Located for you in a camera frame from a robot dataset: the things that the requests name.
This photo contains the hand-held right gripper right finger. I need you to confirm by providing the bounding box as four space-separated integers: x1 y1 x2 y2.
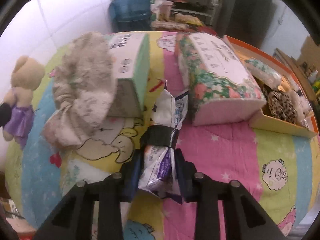
171 149 287 240

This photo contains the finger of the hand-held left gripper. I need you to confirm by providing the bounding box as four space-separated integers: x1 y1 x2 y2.
0 104 12 129

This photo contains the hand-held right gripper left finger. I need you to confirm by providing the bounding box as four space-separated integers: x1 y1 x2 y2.
32 149 143 240

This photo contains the purple and white packet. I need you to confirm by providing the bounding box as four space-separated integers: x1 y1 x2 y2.
137 144 184 204

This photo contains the gold cardboard box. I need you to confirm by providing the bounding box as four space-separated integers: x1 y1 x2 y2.
224 35 319 139

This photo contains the leopard print cloth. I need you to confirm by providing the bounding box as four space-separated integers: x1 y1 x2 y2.
261 85 300 124

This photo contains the small clear tissue packet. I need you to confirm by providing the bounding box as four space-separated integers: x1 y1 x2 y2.
244 58 282 89

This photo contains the black band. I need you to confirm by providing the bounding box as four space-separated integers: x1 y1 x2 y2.
141 125 179 147

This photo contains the white packet with blue print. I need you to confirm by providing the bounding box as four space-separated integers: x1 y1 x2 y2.
150 89 189 130

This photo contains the grey frilly cloth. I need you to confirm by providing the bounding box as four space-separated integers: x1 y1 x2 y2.
42 31 118 148

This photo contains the floral tissue pack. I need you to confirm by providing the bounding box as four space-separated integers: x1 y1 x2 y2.
175 31 267 127

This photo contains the white and green carton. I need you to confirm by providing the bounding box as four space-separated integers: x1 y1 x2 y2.
106 32 150 118

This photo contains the bundle of wooden sticks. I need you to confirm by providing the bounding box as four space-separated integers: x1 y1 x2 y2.
151 21 189 30

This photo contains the blue water jug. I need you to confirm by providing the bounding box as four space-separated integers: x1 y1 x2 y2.
109 0 153 33

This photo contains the white sack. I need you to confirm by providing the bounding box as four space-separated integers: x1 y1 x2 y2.
150 0 169 15

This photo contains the dark refrigerator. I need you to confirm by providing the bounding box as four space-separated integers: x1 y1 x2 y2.
220 0 278 48

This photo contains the cardboard wall sheet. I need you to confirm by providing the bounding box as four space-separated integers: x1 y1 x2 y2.
299 36 320 65

